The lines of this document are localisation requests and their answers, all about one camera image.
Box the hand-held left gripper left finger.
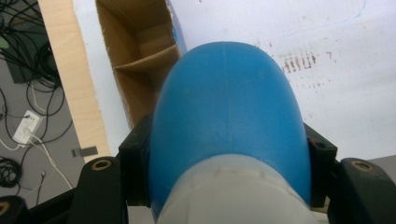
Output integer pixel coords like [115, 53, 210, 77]
[118, 113, 154, 208]

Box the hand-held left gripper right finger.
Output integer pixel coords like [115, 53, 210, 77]
[303, 122, 339, 209]

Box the blue bottle with white cap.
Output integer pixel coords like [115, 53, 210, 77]
[148, 40, 325, 224]

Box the blue cardboard box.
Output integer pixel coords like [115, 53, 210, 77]
[95, 0, 188, 129]

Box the grey tape strip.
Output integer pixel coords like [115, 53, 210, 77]
[71, 146, 99, 159]

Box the white table mat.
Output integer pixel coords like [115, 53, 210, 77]
[72, 0, 396, 163]

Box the white power strip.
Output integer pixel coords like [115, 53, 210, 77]
[11, 109, 44, 146]

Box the thin white cable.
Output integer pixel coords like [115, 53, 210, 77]
[0, 83, 75, 190]

